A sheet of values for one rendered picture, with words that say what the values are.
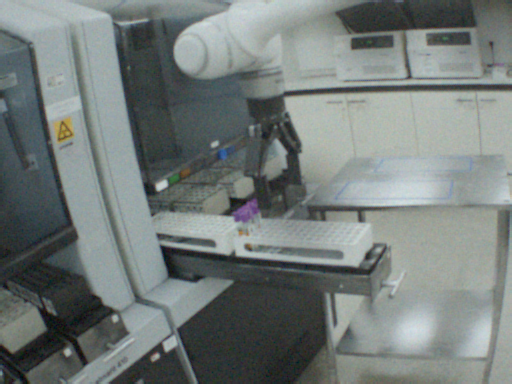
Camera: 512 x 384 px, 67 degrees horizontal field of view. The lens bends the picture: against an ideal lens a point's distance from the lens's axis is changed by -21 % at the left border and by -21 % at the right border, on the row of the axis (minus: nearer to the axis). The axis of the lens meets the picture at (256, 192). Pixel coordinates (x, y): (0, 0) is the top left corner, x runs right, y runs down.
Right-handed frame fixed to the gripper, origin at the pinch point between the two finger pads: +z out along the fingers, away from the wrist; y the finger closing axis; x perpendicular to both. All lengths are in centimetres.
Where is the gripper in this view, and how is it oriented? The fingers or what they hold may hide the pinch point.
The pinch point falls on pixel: (280, 190)
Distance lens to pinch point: 100.2
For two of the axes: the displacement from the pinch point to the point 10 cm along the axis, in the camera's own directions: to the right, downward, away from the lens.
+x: -8.4, -0.4, 5.4
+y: 5.2, -3.6, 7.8
